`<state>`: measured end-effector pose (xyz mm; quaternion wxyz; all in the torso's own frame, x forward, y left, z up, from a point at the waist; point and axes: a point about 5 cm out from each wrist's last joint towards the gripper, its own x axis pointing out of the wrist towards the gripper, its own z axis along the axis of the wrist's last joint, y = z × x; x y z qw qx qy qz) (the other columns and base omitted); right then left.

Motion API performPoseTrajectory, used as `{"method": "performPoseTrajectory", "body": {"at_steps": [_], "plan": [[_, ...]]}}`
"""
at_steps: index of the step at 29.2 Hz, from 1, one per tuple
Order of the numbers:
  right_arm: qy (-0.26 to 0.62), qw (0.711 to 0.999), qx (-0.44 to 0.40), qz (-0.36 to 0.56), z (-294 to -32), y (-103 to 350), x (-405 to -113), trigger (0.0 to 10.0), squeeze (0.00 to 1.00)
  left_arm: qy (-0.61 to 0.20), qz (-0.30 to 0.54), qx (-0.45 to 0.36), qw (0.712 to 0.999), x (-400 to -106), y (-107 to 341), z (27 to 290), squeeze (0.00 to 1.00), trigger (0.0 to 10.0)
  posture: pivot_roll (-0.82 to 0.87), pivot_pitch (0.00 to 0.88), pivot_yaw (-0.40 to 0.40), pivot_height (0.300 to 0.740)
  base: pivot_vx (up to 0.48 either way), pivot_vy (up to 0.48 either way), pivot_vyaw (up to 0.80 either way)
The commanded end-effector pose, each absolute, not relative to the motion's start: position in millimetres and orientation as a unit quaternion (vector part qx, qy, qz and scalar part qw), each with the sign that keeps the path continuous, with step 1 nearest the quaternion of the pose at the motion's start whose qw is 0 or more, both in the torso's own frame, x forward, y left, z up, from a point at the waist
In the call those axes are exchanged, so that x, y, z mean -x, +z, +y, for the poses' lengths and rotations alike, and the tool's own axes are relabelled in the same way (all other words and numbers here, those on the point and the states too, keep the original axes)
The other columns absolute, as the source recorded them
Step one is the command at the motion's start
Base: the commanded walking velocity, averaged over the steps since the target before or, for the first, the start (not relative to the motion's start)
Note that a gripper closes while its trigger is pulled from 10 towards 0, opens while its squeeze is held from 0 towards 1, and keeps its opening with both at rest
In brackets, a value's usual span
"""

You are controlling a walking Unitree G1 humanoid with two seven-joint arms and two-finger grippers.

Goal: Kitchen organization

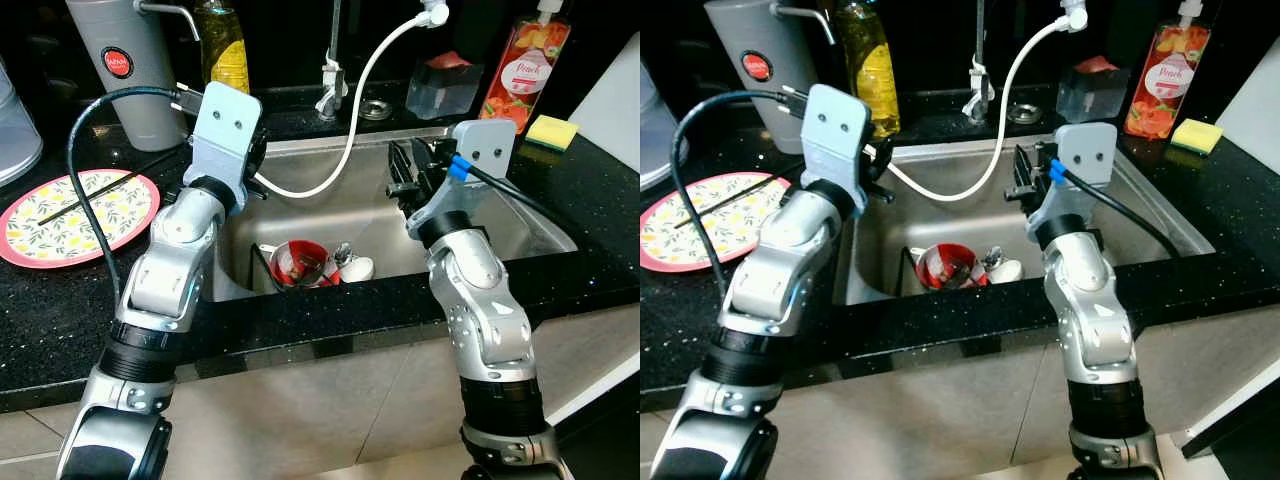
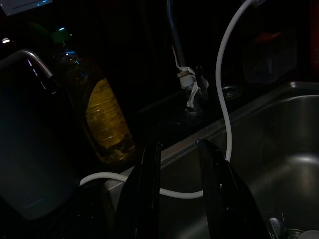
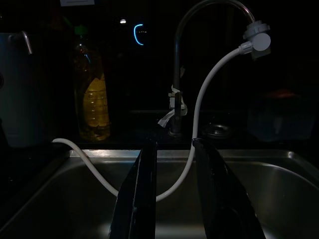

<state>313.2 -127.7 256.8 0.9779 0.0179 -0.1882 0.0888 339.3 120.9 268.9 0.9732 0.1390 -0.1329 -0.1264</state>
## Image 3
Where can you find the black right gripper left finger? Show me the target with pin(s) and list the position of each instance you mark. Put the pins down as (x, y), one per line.
(134, 199)

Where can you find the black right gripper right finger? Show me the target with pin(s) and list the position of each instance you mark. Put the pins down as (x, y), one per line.
(224, 199)

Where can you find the stainless steel sink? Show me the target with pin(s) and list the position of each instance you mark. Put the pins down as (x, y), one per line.
(62, 199)

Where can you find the white torn tape strip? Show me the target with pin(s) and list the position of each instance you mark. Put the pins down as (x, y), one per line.
(165, 119)

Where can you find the clear plastic sponge holder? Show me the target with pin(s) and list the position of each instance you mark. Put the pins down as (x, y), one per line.
(279, 119)

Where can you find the yellow dish soap bottle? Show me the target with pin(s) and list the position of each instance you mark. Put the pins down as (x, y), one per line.
(96, 107)

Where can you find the steel gooseneck faucet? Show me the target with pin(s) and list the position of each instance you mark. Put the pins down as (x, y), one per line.
(177, 62)

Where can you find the grey water filter canister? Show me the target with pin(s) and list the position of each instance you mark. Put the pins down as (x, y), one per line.
(20, 99)

